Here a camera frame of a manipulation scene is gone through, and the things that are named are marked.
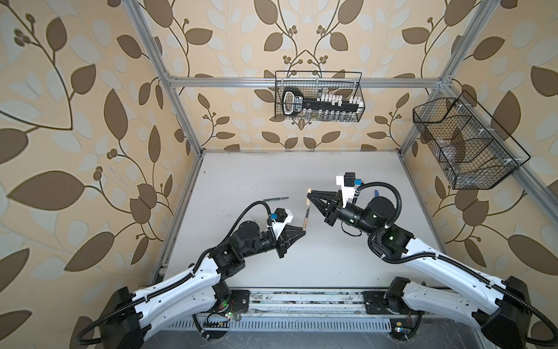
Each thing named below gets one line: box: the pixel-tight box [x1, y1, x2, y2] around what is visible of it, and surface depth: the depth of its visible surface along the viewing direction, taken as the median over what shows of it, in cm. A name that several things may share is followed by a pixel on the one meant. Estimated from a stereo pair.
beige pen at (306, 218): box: [302, 207, 311, 232], surface depth 66 cm
